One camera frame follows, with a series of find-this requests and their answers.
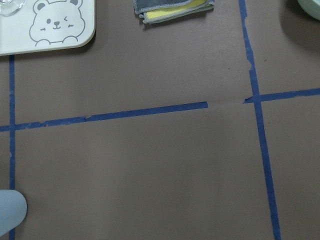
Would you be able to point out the grey folded cloth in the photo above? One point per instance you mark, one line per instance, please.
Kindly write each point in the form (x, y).
(142, 6)

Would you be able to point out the green bowl of ice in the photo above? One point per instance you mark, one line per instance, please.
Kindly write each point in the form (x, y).
(311, 7)

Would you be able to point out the yellow sponge cloth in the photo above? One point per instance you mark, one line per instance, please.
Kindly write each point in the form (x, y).
(169, 12)

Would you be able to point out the light blue paper cup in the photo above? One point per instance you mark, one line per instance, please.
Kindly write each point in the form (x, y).
(13, 210)

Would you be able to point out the clear wine glass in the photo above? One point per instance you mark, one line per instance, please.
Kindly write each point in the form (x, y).
(10, 7)

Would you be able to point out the white bear tray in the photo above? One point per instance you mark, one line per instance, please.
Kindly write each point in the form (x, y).
(48, 25)

